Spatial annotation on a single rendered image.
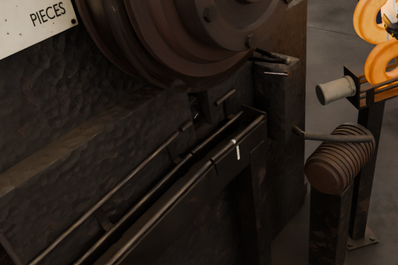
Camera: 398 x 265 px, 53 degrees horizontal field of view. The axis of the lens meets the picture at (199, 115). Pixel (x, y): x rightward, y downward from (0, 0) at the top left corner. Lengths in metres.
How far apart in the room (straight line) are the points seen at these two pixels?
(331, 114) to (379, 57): 1.08
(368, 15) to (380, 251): 0.88
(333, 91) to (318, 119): 1.05
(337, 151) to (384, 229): 0.60
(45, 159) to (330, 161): 0.73
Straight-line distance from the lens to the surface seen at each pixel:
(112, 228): 0.85
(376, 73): 1.19
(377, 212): 1.75
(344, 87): 1.15
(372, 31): 1.12
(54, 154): 0.75
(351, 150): 1.19
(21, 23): 0.68
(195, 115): 0.96
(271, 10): 0.74
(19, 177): 0.74
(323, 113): 2.22
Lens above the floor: 1.30
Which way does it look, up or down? 35 degrees down
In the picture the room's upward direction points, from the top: 10 degrees counter-clockwise
